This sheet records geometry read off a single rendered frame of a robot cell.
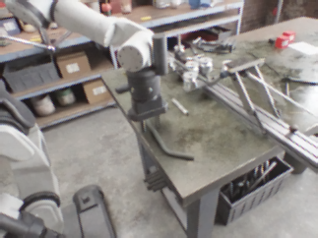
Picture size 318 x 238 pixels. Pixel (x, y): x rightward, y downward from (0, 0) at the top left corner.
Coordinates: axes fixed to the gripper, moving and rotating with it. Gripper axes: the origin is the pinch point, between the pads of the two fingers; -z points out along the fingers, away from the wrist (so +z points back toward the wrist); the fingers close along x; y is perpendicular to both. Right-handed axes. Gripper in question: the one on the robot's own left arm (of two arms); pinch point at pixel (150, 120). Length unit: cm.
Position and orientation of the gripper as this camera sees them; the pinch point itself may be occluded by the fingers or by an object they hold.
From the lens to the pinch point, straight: 66.1
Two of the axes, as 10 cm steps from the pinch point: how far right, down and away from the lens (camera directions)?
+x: 9.1, -3.1, 2.6
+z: -0.8, -7.8, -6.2
